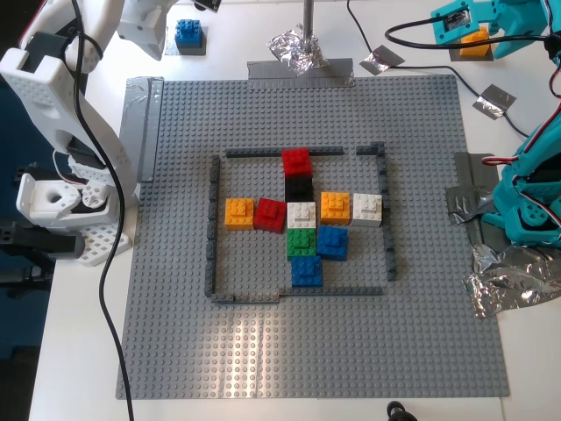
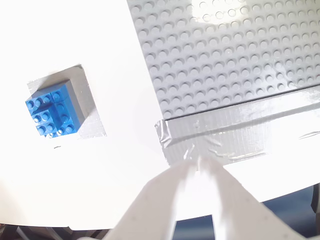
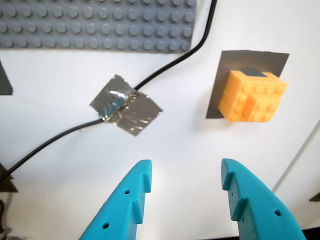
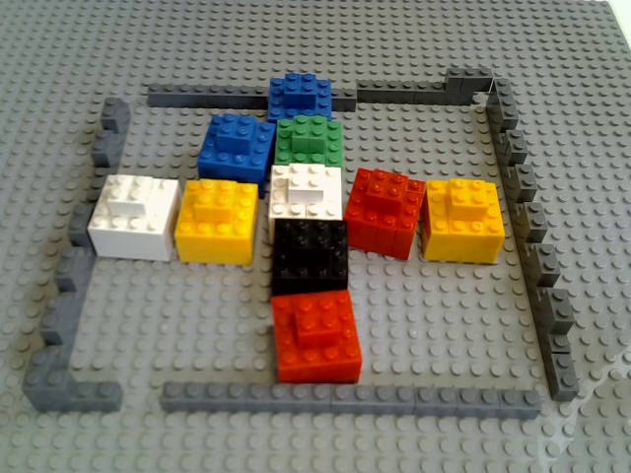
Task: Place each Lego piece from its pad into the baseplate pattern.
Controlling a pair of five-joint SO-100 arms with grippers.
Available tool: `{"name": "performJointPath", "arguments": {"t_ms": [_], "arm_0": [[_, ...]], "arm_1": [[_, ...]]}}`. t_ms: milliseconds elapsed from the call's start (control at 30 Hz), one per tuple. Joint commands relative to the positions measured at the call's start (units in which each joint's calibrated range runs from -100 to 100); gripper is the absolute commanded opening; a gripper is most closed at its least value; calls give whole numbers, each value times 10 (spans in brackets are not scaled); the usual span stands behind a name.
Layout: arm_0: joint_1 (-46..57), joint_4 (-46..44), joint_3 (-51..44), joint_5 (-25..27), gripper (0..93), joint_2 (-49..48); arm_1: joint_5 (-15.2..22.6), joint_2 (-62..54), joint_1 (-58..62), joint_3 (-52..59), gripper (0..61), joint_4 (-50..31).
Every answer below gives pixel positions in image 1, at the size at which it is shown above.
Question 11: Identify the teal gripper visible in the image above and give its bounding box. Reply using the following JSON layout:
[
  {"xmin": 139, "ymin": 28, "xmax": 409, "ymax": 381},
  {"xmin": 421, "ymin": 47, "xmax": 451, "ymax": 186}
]
[{"xmin": 430, "ymin": 0, "xmax": 550, "ymax": 59}]

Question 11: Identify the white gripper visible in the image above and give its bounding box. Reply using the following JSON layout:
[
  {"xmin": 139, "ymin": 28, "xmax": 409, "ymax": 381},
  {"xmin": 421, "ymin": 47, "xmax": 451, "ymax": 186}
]
[{"xmin": 117, "ymin": 0, "xmax": 177, "ymax": 61}]

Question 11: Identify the blue Lego cube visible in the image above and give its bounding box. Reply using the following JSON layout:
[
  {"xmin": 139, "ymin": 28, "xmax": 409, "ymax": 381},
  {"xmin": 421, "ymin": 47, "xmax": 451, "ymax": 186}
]
[
  {"xmin": 316, "ymin": 225, "xmax": 350, "ymax": 261},
  {"xmin": 290, "ymin": 255, "xmax": 324, "ymax": 289},
  {"xmin": 174, "ymin": 18, "xmax": 206, "ymax": 50}
]

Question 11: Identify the orange Lego cube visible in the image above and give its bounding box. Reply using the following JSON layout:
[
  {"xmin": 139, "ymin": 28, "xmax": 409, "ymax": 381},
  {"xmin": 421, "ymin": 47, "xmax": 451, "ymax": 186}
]
[
  {"xmin": 320, "ymin": 191, "xmax": 352, "ymax": 226},
  {"xmin": 224, "ymin": 197, "xmax": 256, "ymax": 232},
  {"xmin": 458, "ymin": 25, "xmax": 491, "ymax": 58}
]

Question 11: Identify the red Lego cube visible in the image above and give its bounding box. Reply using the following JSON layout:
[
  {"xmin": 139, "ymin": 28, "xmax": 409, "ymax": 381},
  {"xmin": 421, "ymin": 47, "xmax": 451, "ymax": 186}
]
[
  {"xmin": 281, "ymin": 147, "xmax": 314, "ymax": 179},
  {"xmin": 253, "ymin": 197, "xmax": 287, "ymax": 234}
]

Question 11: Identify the black Lego cube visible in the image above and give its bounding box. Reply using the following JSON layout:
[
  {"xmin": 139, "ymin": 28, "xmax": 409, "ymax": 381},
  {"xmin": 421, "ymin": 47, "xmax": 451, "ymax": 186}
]
[{"xmin": 284, "ymin": 175, "xmax": 315, "ymax": 203}]

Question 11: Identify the white Lego cube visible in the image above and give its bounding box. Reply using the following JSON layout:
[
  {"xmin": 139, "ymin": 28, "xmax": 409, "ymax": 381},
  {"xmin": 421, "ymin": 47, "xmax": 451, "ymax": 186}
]
[
  {"xmin": 286, "ymin": 201, "xmax": 318, "ymax": 231},
  {"xmin": 351, "ymin": 193, "xmax": 384, "ymax": 228}
]

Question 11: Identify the green Lego cube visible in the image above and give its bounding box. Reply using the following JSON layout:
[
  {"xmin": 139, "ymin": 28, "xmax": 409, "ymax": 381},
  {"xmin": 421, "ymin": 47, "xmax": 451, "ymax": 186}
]
[{"xmin": 286, "ymin": 228, "xmax": 318, "ymax": 261}]

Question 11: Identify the square grey tape patch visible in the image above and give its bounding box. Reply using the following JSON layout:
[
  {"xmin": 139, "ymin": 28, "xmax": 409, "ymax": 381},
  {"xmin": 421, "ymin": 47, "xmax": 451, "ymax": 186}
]
[
  {"xmin": 163, "ymin": 25, "xmax": 208, "ymax": 57},
  {"xmin": 448, "ymin": 32, "xmax": 495, "ymax": 63}
]

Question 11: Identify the small silver tape piece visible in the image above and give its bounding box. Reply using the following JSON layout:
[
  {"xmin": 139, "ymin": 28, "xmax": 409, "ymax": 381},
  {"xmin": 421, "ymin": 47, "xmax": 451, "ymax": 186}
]
[
  {"xmin": 359, "ymin": 45, "xmax": 405, "ymax": 76},
  {"xmin": 472, "ymin": 83, "xmax": 517, "ymax": 120}
]

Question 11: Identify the long grey tape strip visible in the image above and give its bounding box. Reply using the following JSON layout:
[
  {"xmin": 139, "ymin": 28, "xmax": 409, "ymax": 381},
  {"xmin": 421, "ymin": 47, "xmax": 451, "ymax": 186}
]
[{"xmin": 118, "ymin": 75, "xmax": 166, "ymax": 184}]

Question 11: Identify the wide grey tape strip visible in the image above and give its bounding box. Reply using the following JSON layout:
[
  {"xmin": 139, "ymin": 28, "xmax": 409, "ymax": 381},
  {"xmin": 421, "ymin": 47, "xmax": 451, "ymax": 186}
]
[{"xmin": 246, "ymin": 57, "xmax": 355, "ymax": 90}]

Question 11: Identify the crumpled foil around pole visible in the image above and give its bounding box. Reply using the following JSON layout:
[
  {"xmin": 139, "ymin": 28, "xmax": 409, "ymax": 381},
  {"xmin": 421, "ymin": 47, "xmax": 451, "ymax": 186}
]
[{"xmin": 266, "ymin": 24, "xmax": 331, "ymax": 79}]

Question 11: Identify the metal pole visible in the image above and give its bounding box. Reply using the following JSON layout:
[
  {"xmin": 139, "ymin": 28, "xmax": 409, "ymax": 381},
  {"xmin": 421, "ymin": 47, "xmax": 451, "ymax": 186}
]
[{"xmin": 302, "ymin": 0, "xmax": 317, "ymax": 50}]

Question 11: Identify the crumpled grey tape patch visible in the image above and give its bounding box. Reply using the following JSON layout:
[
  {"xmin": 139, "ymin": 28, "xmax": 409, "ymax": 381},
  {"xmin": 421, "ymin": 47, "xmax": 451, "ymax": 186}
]
[{"xmin": 444, "ymin": 152, "xmax": 515, "ymax": 253}]

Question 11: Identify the black table clamp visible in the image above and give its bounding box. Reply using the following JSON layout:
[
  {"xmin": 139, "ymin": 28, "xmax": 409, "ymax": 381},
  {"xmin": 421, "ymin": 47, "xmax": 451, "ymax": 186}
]
[{"xmin": 0, "ymin": 218, "xmax": 86, "ymax": 301}]

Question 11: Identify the large crumpled foil sheet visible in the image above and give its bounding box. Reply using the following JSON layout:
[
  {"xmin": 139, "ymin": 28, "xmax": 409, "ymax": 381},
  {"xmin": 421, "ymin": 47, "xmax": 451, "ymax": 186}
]
[{"xmin": 463, "ymin": 242, "xmax": 561, "ymax": 320}]

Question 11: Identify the grey studded Lego baseplate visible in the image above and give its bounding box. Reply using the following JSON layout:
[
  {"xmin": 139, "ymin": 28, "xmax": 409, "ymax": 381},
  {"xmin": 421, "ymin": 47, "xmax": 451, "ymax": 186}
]
[{"xmin": 114, "ymin": 74, "xmax": 512, "ymax": 401}]

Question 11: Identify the thin black taped cable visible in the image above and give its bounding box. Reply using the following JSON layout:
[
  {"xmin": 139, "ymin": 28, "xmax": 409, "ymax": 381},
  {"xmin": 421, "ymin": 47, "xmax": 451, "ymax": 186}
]
[{"xmin": 346, "ymin": 0, "xmax": 532, "ymax": 139}]

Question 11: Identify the black cable on teal arm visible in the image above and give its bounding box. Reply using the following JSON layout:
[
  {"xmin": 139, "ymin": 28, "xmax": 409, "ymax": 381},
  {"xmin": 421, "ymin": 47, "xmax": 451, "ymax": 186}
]
[{"xmin": 384, "ymin": 17, "xmax": 561, "ymax": 100}]

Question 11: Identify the straight dark grey brick wall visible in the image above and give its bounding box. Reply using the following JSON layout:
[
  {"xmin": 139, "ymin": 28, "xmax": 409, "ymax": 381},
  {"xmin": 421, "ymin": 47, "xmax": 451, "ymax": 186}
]
[{"xmin": 224, "ymin": 147, "xmax": 345, "ymax": 159}]

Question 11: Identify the black cable on white arm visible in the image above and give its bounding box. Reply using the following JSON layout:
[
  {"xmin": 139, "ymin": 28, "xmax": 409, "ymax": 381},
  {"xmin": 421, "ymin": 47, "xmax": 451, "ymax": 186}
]
[{"xmin": 71, "ymin": 0, "xmax": 137, "ymax": 421}]

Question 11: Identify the black cable plug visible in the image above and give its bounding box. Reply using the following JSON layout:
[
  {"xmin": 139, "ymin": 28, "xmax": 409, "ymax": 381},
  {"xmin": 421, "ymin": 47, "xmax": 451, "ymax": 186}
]
[{"xmin": 386, "ymin": 399, "xmax": 423, "ymax": 421}]

